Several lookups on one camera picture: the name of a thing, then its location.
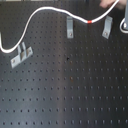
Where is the grey metal clip bracket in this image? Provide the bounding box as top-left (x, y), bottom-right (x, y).
top-left (11, 43), bottom-right (33, 68)
top-left (66, 16), bottom-right (73, 39)
top-left (102, 16), bottom-right (113, 39)

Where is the left grey metal clip bracket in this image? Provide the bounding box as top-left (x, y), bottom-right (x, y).
top-left (11, 43), bottom-right (33, 68)

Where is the grey clip bracket at edge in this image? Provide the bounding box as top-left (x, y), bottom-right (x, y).
top-left (119, 16), bottom-right (128, 34)

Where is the person's hand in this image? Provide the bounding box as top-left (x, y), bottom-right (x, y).
top-left (100, 0), bottom-right (116, 8)

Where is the right grey metal clip bracket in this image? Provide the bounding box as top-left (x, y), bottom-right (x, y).
top-left (102, 16), bottom-right (113, 39)

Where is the white cable with red mark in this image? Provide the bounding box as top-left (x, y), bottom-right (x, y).
top-left (0, 0), bottom-right (121, 55)

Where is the middle grey metal clip bracket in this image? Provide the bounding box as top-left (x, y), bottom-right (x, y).
top-left (66, 16), bottom-right (73, 39)

